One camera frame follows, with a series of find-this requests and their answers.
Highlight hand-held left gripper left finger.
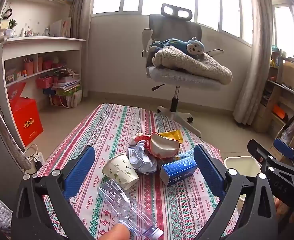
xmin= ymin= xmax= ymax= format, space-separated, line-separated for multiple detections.
xmin=11 ymin=145 xmax=96 ymax=240

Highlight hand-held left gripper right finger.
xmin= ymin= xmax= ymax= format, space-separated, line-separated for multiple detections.
xmin=193 ymin=144 xmax=280 ymax=240

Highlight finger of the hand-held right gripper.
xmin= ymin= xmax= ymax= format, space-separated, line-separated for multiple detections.
xmin=247 ymin=139 xmax=287 ymax=180
xmin=272 ymin=137 xmax=294 ymax=175

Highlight white trash bin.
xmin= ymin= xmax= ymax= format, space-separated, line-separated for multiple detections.
xmin=223 ymin=156 xmax=263 ymax=212

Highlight blue toothpaste box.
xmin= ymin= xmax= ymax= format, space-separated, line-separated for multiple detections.
xmin=160 ymin=156 xmax=197 ymax=187

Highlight white leaf-print paper cup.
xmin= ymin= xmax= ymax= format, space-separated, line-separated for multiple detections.
xmin=102 ymin=153 xmax=140 ymax=190

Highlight yellow snack wrapper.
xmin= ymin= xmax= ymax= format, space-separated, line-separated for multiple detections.
xmin=159 ymin=129 xmax=183 ymax=144

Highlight clear plastic bottle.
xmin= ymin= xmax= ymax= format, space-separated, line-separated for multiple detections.
xmin=97 ymin=180 xmax=165 ymax=239

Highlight red white snack bag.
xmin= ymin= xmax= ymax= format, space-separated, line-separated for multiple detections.
xmin=144 ymin=132 xmax=181 ymax=159

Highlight white blue paper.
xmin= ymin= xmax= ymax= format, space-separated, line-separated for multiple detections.
xmin=129 ymin=141 xmax=158 ymax=175

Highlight white wrapper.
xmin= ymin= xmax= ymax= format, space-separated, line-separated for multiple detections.
xmin=131 ymin=134 xmax=150 ymax=147

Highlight person's right hand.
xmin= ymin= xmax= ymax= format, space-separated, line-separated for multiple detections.
xmin=274 ymin=197 xmax=288 ymax=217

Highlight person's left hand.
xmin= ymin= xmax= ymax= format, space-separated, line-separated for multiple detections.
xmin=98 ymin=223 xmax=130 ymax=240

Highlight clear plastic bag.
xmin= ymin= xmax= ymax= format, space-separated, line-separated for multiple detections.
xmin=282 ymin=110 xmax=294 ymax=143

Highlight orange box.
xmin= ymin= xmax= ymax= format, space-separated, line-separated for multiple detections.
xmin=272 ymin=104 xmax=286 ymax=119

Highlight wooden shelf unit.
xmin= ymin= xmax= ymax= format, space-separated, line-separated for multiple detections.
xmin=253 ymin=50 xmax=294 ymax=155

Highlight striped patterned tablecloth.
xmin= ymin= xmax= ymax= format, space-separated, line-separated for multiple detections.
xmin=34 ymin=103 xmax=240 ymax=240

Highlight red gift box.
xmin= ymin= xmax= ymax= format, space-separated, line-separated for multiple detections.
xmin=9 ymin=96 xmax=44 ymax=147

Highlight white fabric bag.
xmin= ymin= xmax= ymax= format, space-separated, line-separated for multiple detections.
xmin=72 ymin=90 xmax=83 ymax=108

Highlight green box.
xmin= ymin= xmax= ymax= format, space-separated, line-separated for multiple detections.
xmin=57 ymin=85 xmax=82 ymax=97

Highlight beige curtain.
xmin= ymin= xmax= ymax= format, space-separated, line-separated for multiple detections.
xmin=69 ymin=0 xmax=100 ymax=39
xmin=233 ymin=0 xmax=275 ymax=125

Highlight stack of papers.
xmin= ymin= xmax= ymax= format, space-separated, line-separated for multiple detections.
xmin=52 ymin=75 xmax=81 ymax=90

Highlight large pink basket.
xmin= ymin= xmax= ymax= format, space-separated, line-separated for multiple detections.
xmin=36 ymin=76 xmax=54 ymax=89

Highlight grey office chair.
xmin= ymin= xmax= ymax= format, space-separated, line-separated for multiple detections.
xmin=141 ymin=3 xmax=233 ymax=138

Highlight beige fleece blanket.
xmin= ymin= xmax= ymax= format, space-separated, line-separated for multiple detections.
xmin=152 ymin=45 xmax=233 ymax=85

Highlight side window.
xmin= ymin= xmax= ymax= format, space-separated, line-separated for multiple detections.
xmin=272 ymin=2 xmax=294 ymax=63

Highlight pink pen holder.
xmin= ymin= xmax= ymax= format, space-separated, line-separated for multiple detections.
xmin=24 ymin=59 xmax=34 ymax=75

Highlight blue monkey plush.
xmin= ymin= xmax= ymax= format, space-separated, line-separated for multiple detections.
xmin=150 ymin=37 xmax=204 ymax=57

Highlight white bookshelf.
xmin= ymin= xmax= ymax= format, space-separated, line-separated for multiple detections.
xmin=0 ymin=0 xmax=87 ymax=150

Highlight standing cards and papers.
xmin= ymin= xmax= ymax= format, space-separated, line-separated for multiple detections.
xmin=49 ymin=17 xmax=72 ymax=38

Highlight small potted plant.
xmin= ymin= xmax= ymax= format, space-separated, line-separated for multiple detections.
xmin=6 ymin=19 xmax=18 ymax=37

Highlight dark-haired doll figure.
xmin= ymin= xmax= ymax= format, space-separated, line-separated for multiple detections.
xmin=1 ymin=8 xmax=14 ymax=22

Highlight white cable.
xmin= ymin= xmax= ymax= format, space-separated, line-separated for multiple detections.
xmin=24 ymin=144 xmax=38 ymax=157

